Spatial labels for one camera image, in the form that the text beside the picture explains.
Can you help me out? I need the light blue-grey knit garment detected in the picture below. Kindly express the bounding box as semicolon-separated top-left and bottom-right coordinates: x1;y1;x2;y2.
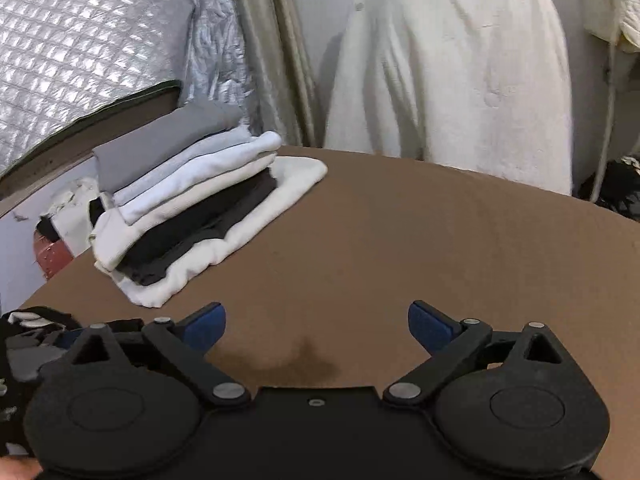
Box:
112;125;251;208

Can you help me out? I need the white cord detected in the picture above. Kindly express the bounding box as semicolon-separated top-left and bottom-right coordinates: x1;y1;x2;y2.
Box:
589;42;620;202

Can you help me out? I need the person's left hand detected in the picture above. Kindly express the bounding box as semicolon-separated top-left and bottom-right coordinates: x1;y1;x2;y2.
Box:
0;456;44;480

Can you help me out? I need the white robe on chair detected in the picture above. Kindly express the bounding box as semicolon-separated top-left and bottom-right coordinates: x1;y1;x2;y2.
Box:
324;0;574;196

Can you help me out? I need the beige curtain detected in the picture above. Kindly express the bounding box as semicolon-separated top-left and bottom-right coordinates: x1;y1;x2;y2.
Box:
227;0;322;149

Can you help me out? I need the stack of clothes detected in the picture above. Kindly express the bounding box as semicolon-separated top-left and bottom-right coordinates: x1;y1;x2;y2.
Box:
90;99;329;309

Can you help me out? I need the cream quilted cloth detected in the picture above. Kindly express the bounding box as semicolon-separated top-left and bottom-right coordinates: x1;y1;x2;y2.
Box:
582;0;640;54

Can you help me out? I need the red mesh object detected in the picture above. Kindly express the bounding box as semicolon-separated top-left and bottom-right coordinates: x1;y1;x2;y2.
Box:
32;230;77;282

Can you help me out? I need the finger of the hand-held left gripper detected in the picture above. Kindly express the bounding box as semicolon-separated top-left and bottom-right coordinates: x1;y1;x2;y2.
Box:
67;317;147;347

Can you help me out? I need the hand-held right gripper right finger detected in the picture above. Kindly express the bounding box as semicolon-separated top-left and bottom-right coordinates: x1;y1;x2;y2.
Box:
383;301;588;407

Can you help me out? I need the silver quilted insulation sheet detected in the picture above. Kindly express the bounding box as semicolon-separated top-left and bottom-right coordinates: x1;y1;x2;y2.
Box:
0;0;251;177

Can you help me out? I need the black object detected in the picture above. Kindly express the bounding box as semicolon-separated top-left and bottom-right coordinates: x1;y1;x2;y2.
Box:
579;156;640;217

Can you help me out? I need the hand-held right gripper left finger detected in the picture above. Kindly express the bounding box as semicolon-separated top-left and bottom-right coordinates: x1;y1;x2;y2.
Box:
40;302;251;407

